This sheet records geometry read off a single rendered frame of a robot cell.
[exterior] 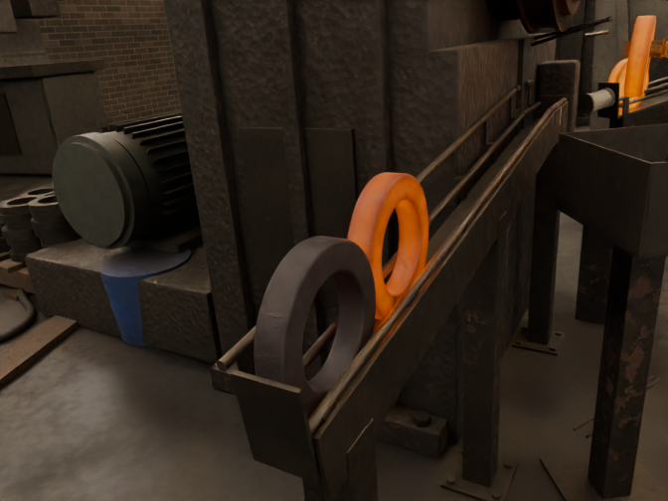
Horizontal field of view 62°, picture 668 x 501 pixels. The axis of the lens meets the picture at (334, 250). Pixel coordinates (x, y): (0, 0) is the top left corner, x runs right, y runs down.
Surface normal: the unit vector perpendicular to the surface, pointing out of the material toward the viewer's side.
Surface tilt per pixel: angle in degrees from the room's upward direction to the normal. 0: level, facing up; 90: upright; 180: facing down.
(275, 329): 63
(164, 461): 0
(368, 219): 49
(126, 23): 90
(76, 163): 90
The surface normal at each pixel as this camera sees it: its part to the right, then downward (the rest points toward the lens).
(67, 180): -0.50, 0.34
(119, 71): 0.86, 0.12
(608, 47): -0.69, 0.30
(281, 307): -0.43, -0.30
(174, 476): -0.07, -0.93
